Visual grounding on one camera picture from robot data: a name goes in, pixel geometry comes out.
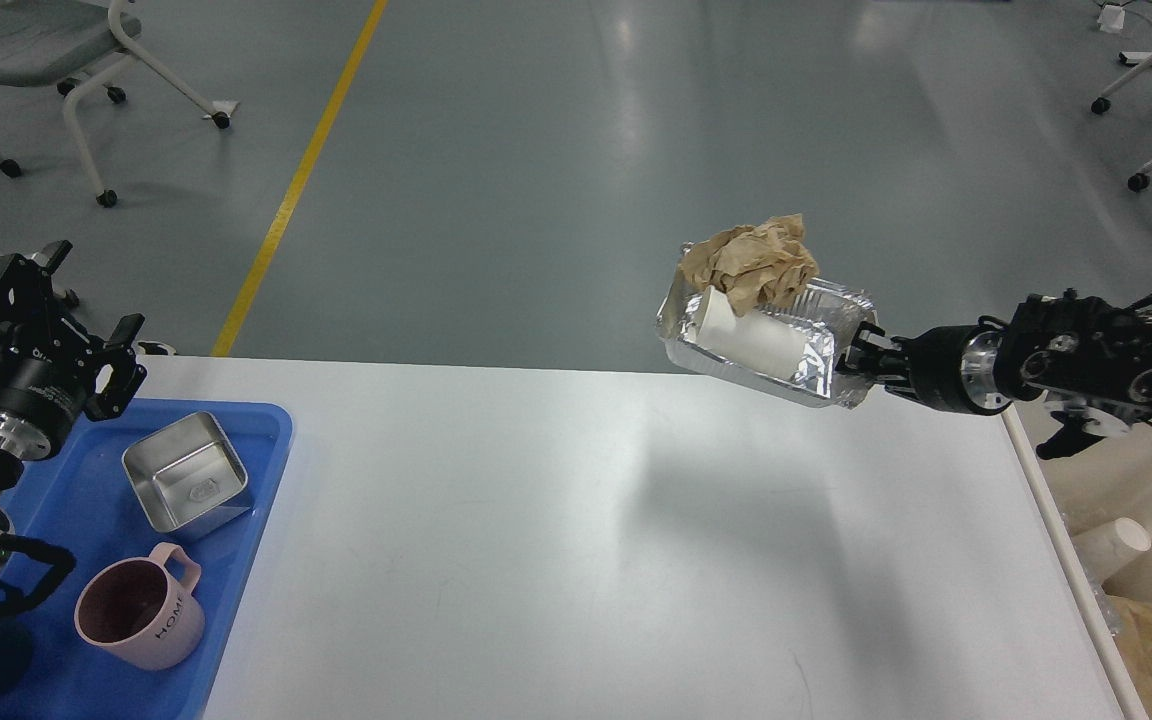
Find stainless steel rectangular tray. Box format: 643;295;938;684
122;411;253;544

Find grey office chair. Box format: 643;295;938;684
0;1;234;209

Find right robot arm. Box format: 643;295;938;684
835;290;1152;458

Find beige plastic bin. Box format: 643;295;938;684
1001;406;1152;719

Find aluminium foil container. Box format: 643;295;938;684
655;272;876;409

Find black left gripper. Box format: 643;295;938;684
0;240;147;461

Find pink HOME mug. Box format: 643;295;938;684
73;541;206;670

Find small white cup in bin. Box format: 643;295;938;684
1071;518;1152;585

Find white paper cup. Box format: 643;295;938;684
696;287;806;381

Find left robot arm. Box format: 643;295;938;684
0;241;147;616

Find blue plastic tray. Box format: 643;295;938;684
0;397;294;719

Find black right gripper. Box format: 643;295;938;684
835;323;1011;416

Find white power adapter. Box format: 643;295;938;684
1096;3;1126;35

